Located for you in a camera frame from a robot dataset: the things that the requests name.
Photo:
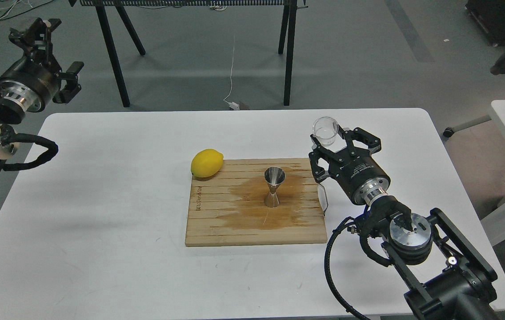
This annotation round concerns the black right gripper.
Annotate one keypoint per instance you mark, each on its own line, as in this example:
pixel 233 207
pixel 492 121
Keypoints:
pixel 357 171

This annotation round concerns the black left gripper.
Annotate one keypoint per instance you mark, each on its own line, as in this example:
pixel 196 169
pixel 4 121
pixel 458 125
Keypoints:
pixel 27 82

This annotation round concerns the clear glass cup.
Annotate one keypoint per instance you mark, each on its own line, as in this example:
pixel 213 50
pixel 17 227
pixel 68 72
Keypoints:
pixel 325 130

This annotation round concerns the steel double jigger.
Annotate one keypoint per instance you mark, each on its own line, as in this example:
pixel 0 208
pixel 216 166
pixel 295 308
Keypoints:
pixel 274 177

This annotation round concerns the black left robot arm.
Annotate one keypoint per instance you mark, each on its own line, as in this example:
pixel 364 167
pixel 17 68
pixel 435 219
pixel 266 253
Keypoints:
pixel 20 151

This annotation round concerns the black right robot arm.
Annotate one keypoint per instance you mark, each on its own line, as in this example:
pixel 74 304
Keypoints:
pixel 447 278

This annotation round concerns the wooden cutting board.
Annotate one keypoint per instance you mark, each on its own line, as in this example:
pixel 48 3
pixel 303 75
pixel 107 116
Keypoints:
pixel 229 209

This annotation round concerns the black metal trestle table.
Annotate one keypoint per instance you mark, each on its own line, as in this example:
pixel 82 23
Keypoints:
pixel 188 58

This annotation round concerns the yellow lemon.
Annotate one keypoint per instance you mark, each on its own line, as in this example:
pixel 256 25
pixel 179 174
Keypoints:
pixel 206 163

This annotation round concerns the black equipment cart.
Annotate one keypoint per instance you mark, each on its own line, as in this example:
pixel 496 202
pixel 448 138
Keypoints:
pixel 490 17

